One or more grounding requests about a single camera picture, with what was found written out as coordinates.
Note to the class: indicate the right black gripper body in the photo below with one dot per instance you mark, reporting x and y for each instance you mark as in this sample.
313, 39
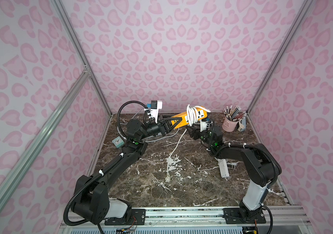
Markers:
196, 133

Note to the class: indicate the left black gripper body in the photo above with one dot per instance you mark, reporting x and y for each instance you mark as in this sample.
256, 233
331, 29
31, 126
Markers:
165, 126

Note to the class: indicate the white power strip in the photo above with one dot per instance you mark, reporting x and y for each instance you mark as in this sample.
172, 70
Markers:
224, 171

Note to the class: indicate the orange power strip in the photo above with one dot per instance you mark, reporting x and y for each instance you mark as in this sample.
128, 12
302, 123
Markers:
192, 115

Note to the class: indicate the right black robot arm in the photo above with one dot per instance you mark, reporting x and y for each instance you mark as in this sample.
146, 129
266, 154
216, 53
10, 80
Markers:
262, 168

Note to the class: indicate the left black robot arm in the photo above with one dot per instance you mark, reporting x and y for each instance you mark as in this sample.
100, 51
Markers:
91, 201

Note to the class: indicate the pink pencil cup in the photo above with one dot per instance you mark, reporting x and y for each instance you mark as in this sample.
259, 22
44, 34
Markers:
229, 126

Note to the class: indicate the bundle of pencils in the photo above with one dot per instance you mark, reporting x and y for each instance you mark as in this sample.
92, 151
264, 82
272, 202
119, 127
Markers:
234, 113

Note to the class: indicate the blue beige pencil sharpener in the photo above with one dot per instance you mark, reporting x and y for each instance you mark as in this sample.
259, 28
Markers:
242, 124

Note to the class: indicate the small green alarm clock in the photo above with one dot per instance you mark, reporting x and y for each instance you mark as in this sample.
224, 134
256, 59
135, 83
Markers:
118, 142

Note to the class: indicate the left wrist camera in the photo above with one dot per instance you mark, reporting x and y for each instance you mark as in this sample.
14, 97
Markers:
153, 109

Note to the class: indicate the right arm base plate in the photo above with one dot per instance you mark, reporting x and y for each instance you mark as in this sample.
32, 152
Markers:
242, 215

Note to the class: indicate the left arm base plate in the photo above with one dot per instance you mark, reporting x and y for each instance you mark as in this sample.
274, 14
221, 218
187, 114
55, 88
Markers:
131, 217

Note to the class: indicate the aluminium front rail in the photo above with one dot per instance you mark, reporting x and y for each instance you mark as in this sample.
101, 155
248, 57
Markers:
289, 215

